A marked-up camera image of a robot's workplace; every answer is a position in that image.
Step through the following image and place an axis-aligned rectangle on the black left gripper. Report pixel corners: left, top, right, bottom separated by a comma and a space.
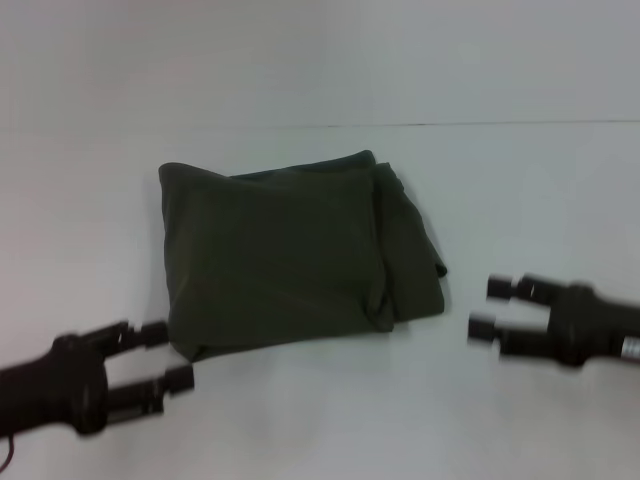
0, 319, 196, 437

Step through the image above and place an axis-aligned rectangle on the dark green FREE t-shirt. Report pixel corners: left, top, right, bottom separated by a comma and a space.
157, 148, 450, 363

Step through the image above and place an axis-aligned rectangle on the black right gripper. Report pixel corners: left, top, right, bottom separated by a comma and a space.
467, 272, 640, 368

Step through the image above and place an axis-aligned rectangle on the black cable with silver plug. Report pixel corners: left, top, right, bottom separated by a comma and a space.
0, 432, 17, 471

